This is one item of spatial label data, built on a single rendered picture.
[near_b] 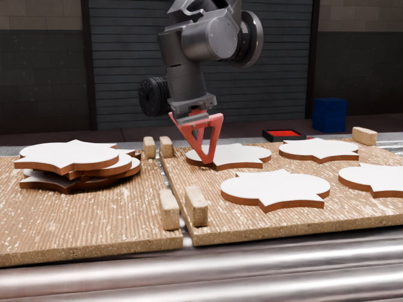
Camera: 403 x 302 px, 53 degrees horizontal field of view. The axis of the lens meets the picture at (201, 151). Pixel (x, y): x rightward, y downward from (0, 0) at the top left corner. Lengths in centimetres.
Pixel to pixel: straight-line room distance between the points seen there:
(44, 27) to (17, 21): 30
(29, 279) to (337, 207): 35
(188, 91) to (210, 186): 15
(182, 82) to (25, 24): 478
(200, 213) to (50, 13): 497
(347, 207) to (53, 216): 35
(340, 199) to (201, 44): 27
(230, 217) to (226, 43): 25
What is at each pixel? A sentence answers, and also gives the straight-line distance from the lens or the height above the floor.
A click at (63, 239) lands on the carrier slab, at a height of 94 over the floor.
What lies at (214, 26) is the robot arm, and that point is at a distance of 56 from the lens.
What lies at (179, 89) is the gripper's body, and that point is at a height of 106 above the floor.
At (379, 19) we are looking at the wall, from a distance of 674.
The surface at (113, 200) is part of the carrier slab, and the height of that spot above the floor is 94.
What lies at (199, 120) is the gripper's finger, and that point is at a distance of 58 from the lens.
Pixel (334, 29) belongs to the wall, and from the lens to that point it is 630.
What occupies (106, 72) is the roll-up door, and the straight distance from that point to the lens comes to 529.
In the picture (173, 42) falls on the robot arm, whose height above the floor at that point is 113.
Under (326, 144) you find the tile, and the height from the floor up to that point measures 95.
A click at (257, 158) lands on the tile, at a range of 65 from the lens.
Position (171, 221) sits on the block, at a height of 95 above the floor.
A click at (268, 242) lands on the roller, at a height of 91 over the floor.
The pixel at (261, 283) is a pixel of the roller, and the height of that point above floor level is 92.
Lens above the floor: 113
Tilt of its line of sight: 16 degrees down
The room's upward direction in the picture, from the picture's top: straight up
